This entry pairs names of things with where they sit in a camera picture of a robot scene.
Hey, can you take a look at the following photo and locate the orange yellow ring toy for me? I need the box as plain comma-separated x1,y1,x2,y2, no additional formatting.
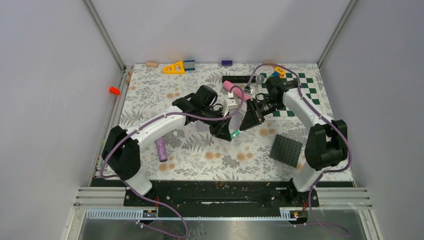
272,67,286,79

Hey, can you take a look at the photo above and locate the green white chessboard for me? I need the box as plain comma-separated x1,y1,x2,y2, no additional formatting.
258,72,322,120

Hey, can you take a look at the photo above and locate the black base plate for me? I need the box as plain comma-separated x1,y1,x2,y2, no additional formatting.
91,178,355,218

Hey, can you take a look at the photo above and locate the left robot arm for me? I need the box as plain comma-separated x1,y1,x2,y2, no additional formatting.
101,85,232,206

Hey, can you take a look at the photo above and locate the wooden block by rail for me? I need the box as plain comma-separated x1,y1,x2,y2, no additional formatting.
125,70,133,84

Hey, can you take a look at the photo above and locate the yellow triangle shape toy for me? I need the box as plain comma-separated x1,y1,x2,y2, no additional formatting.
162,61,185,75

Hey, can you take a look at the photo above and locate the aluminium side rail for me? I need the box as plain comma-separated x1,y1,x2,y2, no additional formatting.
93,65,134,175

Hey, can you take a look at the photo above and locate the green white glue stick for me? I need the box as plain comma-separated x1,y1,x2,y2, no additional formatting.
230,129,241,139

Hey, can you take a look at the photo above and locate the dark grey studded baseplate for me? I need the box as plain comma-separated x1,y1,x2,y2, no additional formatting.
268,134,303,168

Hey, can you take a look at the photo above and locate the light wooden block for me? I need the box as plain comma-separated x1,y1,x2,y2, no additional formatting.
145,61,159,68

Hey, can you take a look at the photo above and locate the pink microphone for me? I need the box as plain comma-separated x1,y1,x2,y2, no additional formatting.
222,80,251,101

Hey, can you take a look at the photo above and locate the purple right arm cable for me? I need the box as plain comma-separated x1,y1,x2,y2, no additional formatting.
246,62,354,238

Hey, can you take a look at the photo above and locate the white perforated cable tray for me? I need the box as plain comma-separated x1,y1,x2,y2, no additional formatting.
85,208,298,221

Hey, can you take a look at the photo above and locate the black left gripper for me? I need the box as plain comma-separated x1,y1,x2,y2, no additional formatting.
199,106,232,142

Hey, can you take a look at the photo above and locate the grey and blue brick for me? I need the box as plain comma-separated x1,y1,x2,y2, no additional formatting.
183,59,196,71

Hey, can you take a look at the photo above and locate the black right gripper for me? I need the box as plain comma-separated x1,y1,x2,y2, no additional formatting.
240,97,286,132

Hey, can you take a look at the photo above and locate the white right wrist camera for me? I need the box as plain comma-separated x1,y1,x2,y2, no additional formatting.
243,84,256,99

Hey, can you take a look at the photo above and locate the floral patterned table mat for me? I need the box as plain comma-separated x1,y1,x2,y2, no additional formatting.
104,62,355,182

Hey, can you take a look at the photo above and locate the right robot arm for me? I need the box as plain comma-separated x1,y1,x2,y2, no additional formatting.
239,76,349,206

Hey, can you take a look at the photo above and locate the purple flat toy brick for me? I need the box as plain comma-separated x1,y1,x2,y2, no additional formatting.
221,60,233,66

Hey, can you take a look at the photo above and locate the red plastic cylinder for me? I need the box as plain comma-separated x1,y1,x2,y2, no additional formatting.
108,86,121,96

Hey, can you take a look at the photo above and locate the purple glitter microphone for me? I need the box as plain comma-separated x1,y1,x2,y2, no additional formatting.
155,136,168,163

